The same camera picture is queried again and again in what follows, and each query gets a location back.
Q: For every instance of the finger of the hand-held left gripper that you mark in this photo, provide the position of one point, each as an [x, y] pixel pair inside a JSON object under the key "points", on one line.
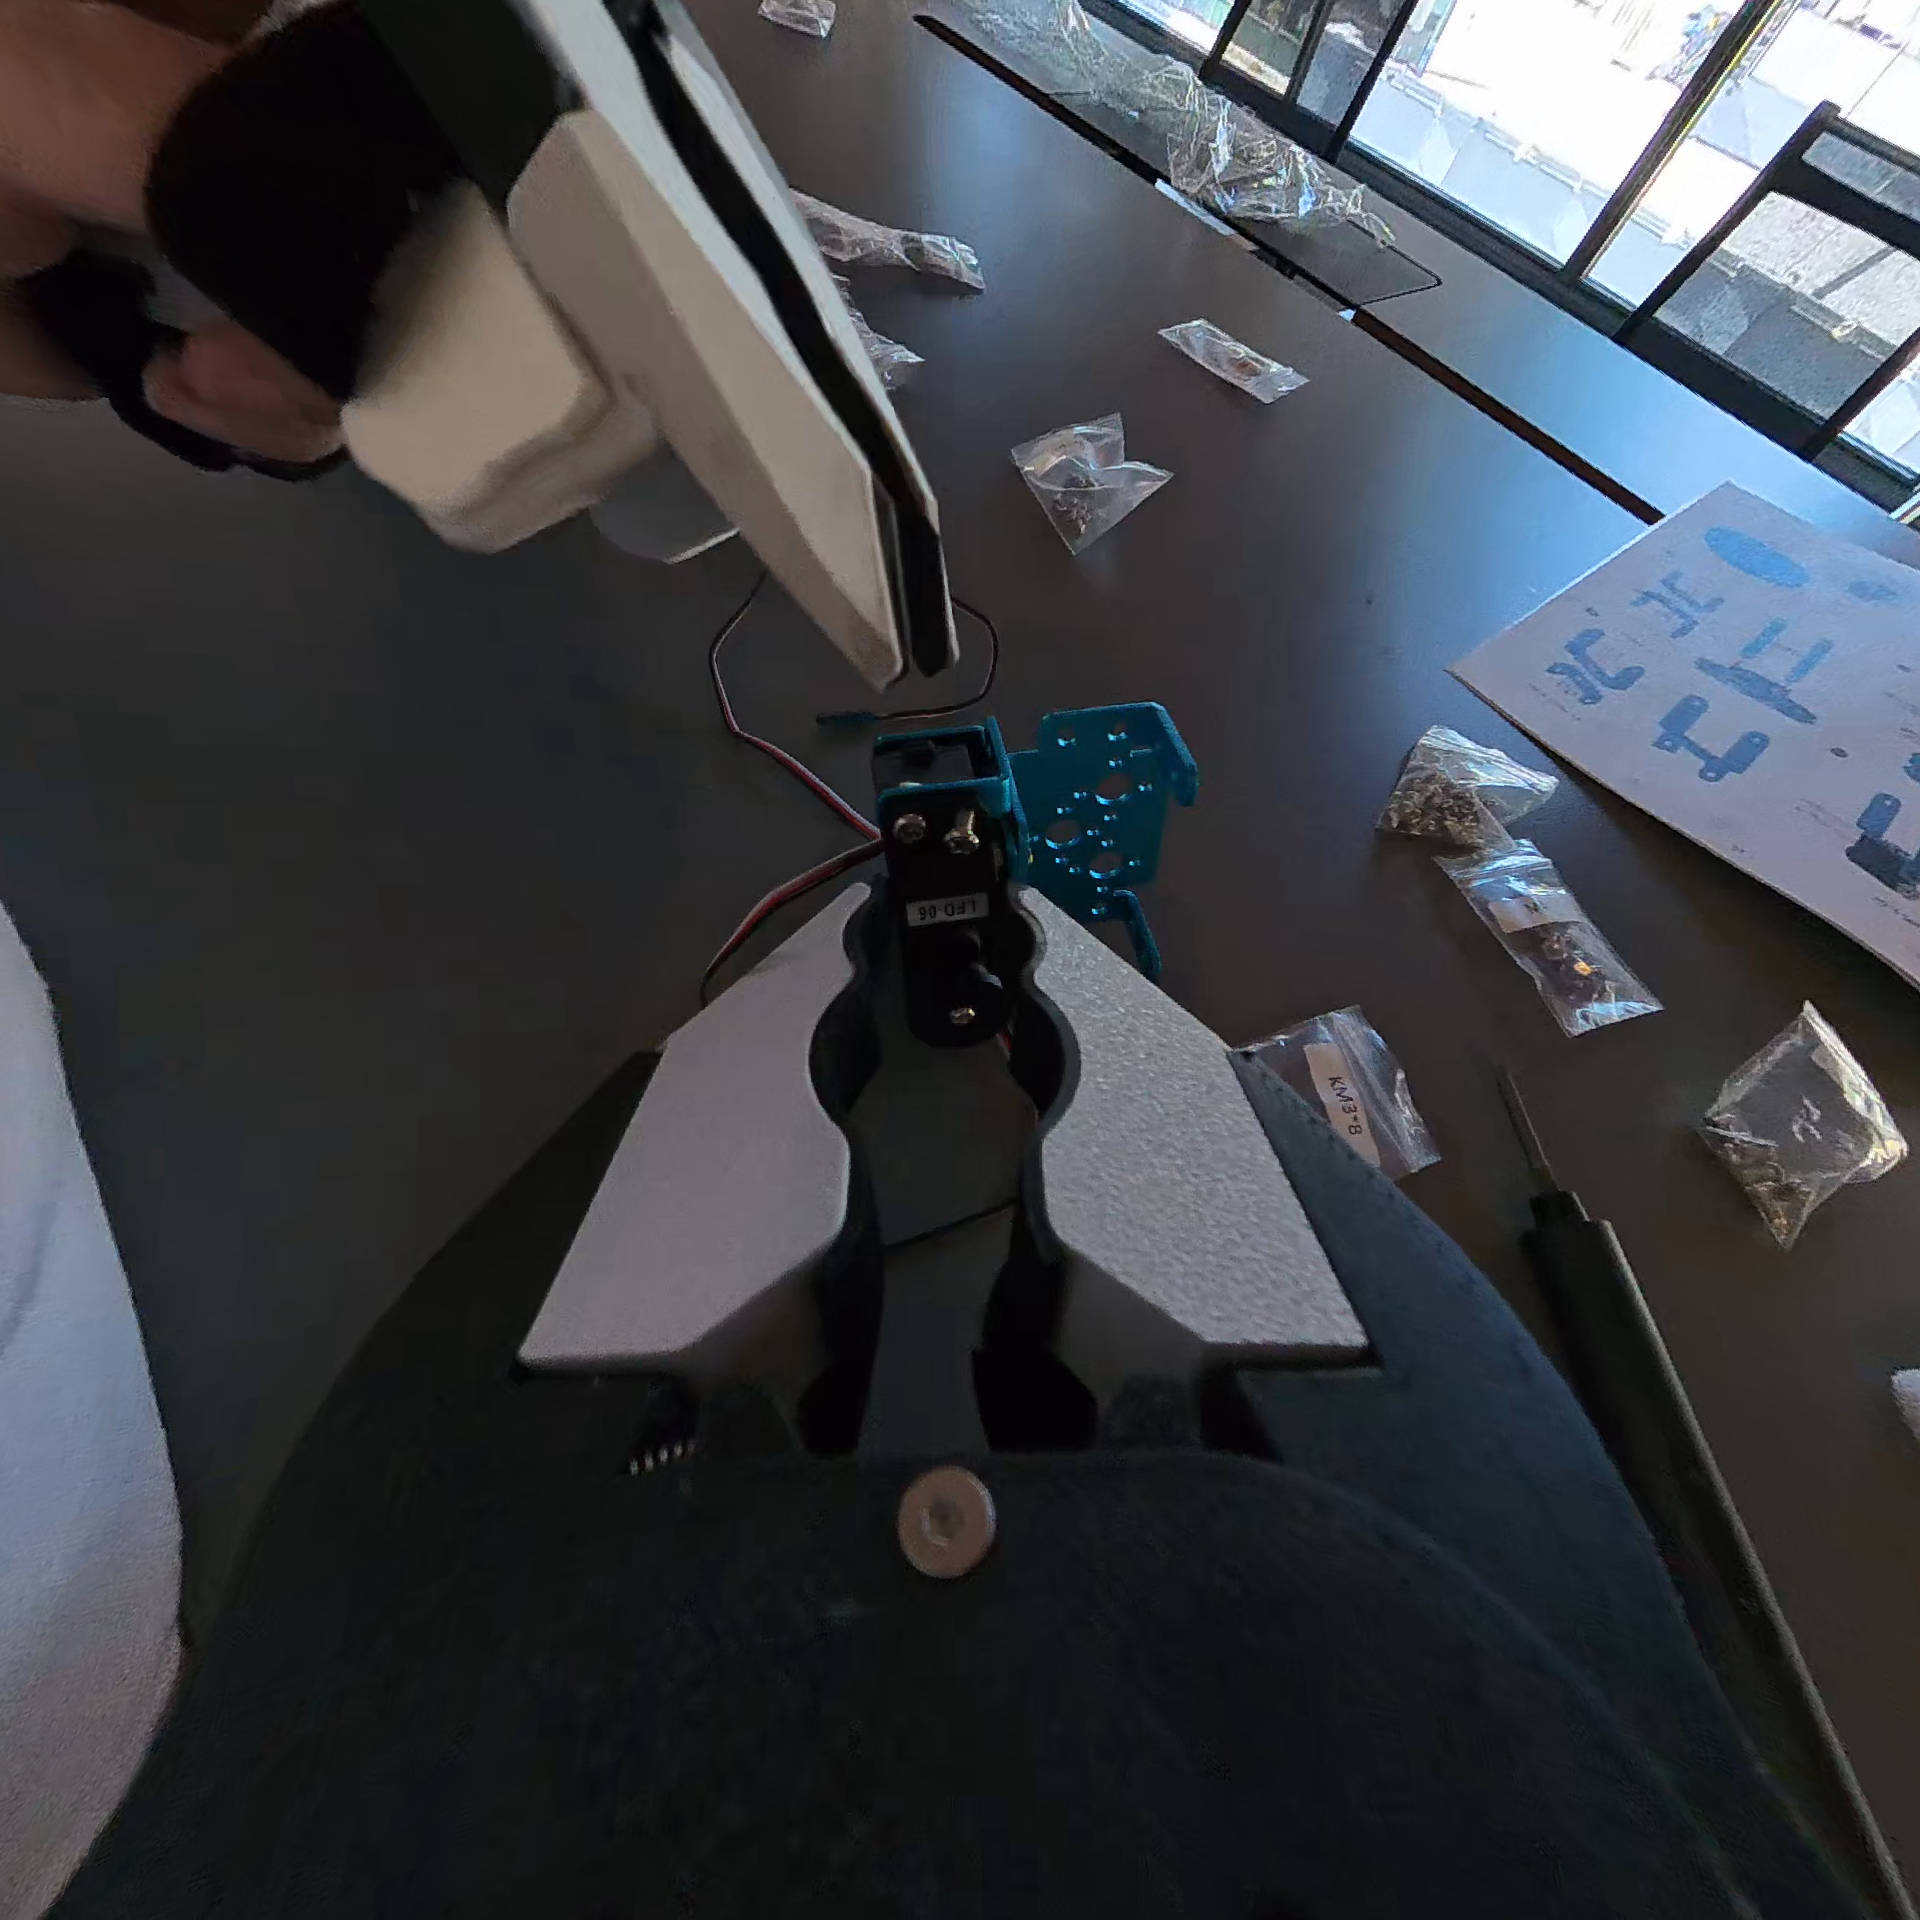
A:
{"points": [[840, 346], [720, 375]]}

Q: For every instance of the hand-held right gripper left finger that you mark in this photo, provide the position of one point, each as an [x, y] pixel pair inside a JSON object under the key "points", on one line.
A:
{"points": [[691, 1201]]}

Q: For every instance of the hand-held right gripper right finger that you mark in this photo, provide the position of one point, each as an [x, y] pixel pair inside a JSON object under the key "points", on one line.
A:
{"points": [[1201, 1201]]}

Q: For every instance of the dark desk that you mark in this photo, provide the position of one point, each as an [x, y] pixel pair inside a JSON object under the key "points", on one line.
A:
{"points": [[451, 751]]}

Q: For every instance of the person's left hand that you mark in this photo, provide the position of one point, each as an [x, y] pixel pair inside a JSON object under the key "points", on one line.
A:
{"points": [[77, 135]]}

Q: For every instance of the clear plastic screw bag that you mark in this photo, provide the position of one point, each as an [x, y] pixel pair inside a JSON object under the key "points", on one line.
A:
{"points": [[885, 342], [1232, 359], [893, 244], [1088, 482], [1800, 1125], [799, 14]]}

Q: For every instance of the clear screw bag white label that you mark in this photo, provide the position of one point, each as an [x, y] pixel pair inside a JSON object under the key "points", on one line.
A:
{"points": [[1342, 1097]]}

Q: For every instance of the black screwdriver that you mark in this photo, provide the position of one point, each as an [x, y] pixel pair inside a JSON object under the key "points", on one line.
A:
{"points": [[1605, 1306]]}

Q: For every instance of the long clear screw bag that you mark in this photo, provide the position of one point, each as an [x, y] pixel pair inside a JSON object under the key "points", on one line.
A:
{"points": [[1553, 938]]}

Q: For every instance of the crumpled clear plastic wrap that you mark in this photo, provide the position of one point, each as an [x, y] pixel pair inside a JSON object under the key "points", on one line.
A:
{"points": [[1260, 182]]}

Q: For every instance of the bag full of screws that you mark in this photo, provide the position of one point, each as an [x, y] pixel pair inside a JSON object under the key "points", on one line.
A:
{"points": [[1464, 788]]}

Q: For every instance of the black chair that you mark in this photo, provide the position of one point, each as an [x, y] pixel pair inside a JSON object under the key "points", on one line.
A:
{"points": [[1305, 61], [1769, 285]]}

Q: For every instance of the person's white shirt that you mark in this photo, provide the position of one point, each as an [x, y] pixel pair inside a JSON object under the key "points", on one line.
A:
{"points": [[77, 1349]]}

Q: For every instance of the white instruction booklet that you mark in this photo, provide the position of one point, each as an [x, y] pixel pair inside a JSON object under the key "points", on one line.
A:
{"points": [[1800, 780]]}

